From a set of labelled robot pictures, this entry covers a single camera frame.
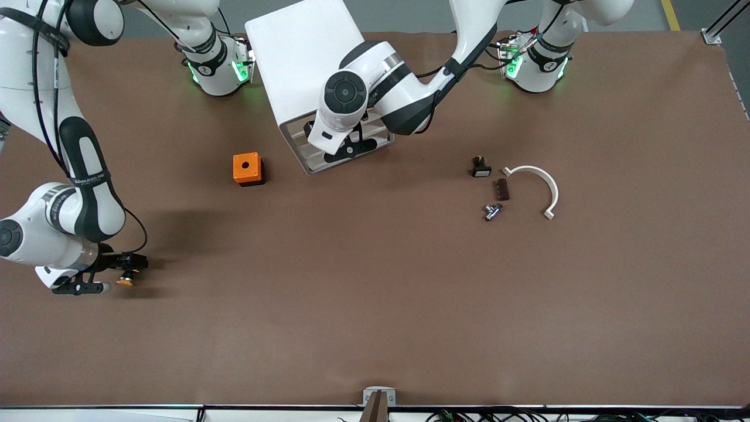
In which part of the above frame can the white divided drawer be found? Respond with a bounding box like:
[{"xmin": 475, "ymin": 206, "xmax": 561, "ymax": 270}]
[{"xmin": 281, "ymin": 114, "xmax": 393, "ymax": 175}]

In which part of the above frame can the brown table mat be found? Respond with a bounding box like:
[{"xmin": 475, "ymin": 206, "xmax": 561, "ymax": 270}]
[{"xmin": 0, "ymin": 29, "xmax": 750, "ymax": 408}]

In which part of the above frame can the white curved plastic part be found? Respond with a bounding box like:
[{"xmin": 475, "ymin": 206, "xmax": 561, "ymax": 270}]
[{"xmin": 503, "ymin": 166, "xmax": 559, "ymax": 220}]

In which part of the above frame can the black cable along right arm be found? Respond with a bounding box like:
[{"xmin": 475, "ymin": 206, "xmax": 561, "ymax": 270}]
[{"xmin": 32, "ymin": 0, "xmax": 148, "ymax": 258}]

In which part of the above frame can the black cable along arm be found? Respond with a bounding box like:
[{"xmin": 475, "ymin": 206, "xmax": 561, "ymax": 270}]
[
  {"xmin": 413, "ymin": 23, "xmax": 510, "ymax": 80},
  {"xmin": 32, "ymin": 0, "xmax": 148, "ymax": 258}
]

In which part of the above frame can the orange button enclosure box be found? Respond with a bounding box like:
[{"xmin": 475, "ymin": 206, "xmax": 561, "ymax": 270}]
[{"xmin": 233, "ymin": 152, "xmax": 264, "ymax": 187}]

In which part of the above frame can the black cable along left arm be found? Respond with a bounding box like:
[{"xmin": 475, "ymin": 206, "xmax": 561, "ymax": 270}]
[{"xmin": 413, "ymin": 23, "xmax": 510, "ymax": 80}]

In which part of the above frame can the grey metal bracket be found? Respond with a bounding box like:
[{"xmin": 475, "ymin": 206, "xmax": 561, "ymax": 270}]
[{"xmin": 363, "ymin": 387, "xmax": 397, "ymax": 406}]

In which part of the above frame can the dark brown post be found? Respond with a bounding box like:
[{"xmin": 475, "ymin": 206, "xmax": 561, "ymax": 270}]
[{"xmin": 359, "ymin": 392, "xmax": 388, "ymax": 422}]

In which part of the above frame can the aluminium frame profile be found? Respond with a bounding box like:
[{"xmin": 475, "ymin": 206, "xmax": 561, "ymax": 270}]
[{"xmin": 702, "ymin": 0, "xmax": 750, "ymax": 45}]

